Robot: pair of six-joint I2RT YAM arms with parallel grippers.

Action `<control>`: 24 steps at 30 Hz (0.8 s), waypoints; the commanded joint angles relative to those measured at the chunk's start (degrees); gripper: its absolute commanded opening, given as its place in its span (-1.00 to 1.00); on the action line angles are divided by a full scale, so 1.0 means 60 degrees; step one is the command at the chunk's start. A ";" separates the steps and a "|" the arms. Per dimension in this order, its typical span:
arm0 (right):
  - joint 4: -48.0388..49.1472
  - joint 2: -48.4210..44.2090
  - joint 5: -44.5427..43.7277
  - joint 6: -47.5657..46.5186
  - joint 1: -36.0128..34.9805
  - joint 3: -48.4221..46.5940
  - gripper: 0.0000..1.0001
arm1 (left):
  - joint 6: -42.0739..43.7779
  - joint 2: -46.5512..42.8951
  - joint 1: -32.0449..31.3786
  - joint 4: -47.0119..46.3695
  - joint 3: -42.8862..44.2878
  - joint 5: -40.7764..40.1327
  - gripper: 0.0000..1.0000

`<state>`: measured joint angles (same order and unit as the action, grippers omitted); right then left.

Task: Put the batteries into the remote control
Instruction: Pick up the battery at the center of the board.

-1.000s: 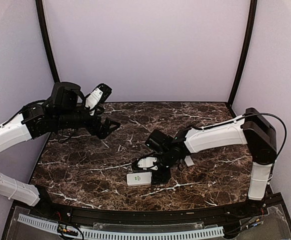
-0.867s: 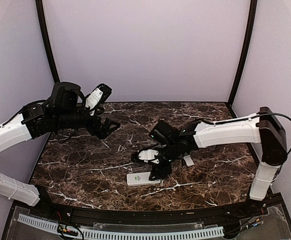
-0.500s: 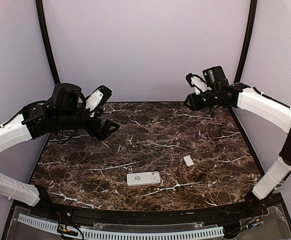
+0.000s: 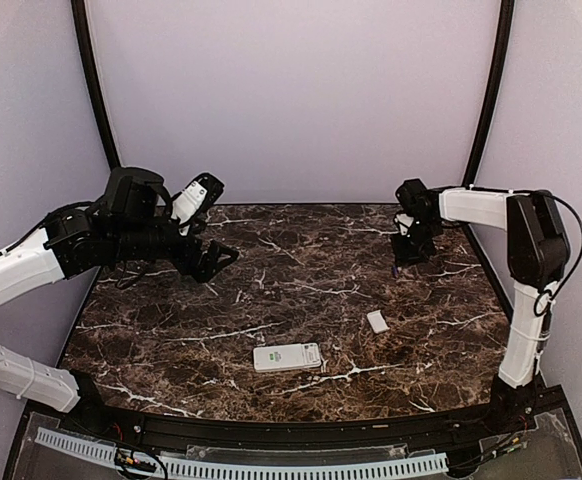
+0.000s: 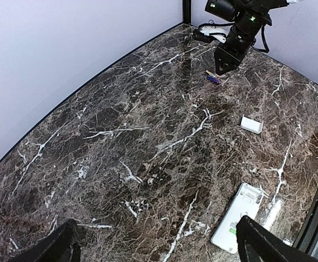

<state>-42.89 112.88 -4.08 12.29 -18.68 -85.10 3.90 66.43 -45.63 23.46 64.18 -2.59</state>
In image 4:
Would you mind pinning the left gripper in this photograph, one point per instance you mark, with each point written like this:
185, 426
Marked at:
206, 268

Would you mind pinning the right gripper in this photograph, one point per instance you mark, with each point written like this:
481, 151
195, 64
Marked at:
403, 255

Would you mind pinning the white battery cover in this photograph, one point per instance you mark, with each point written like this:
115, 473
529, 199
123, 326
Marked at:
377, 322

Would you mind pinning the white remote control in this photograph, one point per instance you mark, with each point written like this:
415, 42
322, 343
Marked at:
286, 357

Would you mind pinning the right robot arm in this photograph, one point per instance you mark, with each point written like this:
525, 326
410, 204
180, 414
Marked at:
538, 255

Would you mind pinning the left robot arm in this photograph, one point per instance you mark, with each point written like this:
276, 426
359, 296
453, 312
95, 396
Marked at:
135, 219

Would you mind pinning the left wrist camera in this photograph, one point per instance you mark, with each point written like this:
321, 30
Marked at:
199, 195

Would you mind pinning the black front rail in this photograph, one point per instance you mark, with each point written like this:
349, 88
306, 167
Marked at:
176, 433

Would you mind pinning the white slotted cable duct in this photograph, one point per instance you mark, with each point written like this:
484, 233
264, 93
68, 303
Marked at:
107, 455

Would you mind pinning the right black frame post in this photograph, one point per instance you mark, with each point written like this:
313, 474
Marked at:
496, 70

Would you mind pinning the black frame post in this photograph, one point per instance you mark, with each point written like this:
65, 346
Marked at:
496, 70
92, 81

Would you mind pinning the left black frame post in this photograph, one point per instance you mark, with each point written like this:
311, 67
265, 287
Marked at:
92, 81

